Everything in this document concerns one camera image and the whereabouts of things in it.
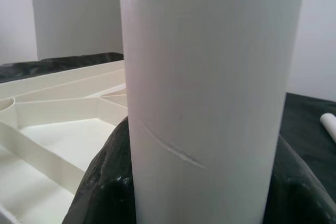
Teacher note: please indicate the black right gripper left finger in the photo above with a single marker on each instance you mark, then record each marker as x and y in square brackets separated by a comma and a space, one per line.
[110, 187]

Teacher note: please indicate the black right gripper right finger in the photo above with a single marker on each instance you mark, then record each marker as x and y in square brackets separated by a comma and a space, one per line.
[302, 195]

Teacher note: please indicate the white plastic table leg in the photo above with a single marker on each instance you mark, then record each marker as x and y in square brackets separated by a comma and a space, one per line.
[329, 125]
[210, 77]

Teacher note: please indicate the white plastic table top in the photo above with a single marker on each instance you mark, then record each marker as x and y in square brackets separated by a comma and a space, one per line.
[52, 134]

